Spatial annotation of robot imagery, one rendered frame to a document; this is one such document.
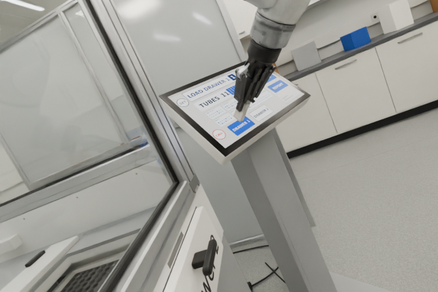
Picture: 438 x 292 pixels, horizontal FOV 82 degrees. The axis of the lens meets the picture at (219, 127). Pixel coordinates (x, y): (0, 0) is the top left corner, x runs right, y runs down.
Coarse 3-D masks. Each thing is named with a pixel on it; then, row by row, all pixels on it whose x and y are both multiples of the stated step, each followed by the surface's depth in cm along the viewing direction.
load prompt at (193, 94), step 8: (232, 72) 102; (216, 80) 96; (224, 80) 97; (232, 80) 98; (200, 88) 90; (208, 88) 91; (216, 88) 92; (184, 96) 85; (192, 96) 86; (200, 96) 87
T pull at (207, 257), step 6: (210, 240) 44; (210, 246) 42; (216, 246) 44; (198, 252) 42; (204, 252) 42; (210, 252) 41; (198, 258) 41; (204, 258) 40; (210, 258) 40; (192, 264) 40; (198, 264) 40; (204, 264) 39; (210, 264) 39; (204, 270) 38; (210, 270) 38
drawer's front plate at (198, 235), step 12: (204, 216) 53; (192, 228) 48; (204, 228) 51; (192, 240) 44; (204, 240) 49; (216, 240) 55; (180, 252) 42; (192, 252) 43; (180, 264) 39; (216, 264) 50; (180, 276) 36; (192, 276) 40; (204, 276) 43; (216, 276) 48; (168, 288) 35; (180, 288) 35; (192, 288) 38; (204, 288) 42; (216, 288) 46
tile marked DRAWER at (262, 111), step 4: (264, 104) 92; (256, 108) 89; (260, 108) 90; (264, 108) 90; (268, 108) 90; (252, 112) 87; (256, 112) 88; (260, 112) 88; (264, 112) 88; (268, 112) 89; (272, 112) 89; (252, 116) 86; (256, 116) 86; (260, 116) 86; (264, 116) 87; (256, 120) 85; (260, 120) 85
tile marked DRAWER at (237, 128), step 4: (244, 120) 83; (248, 120) 84; (232, 124) 81; (236, 124) 81; (240, 124) 81; (244, 124) 82; (248, 124) 82; (252, 124) 83; (228, 128) 79; (232, 128) 79; (236, 128) 80; (240, 128) 80; (244, 128) 81; (248, 128) 81; (236, 132) 79; (240, 132) 79
